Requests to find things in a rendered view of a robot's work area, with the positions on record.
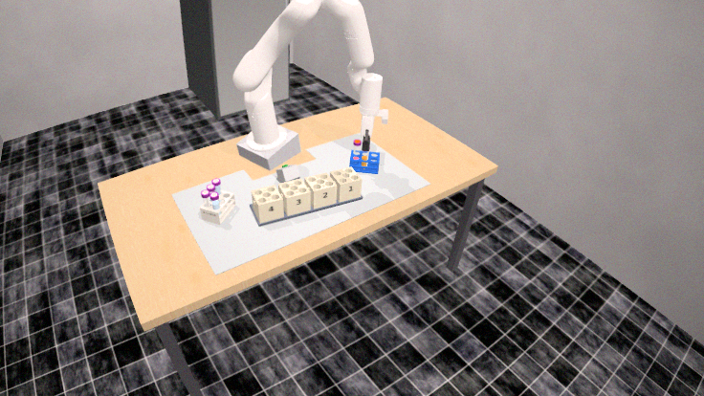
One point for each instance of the blue tube rack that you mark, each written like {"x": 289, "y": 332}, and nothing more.
{"x": 372, "y": 167}

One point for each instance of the grey bench mat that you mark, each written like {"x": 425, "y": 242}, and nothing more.
{"x": 239, "y": 239}

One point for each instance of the purple-capped tube with orange label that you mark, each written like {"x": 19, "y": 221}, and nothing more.
{"x": 357, "y": 147}

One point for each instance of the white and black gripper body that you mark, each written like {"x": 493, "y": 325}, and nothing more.
{"x": 367, "y": 121}

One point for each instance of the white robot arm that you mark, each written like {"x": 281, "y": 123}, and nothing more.
{"x": 253, "y": 71}

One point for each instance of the beige bucket adapter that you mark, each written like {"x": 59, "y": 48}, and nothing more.
{"x": 267, "y": 208}
{"x": 323, "y": 190}
{"x": 297, "y": 201}
{"x": 349, "y": 183}

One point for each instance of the white tube rack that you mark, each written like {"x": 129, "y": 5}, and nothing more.
{"x": 211, "y": 215}

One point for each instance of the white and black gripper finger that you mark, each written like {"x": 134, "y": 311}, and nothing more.
{"x": 366, "y": 142}

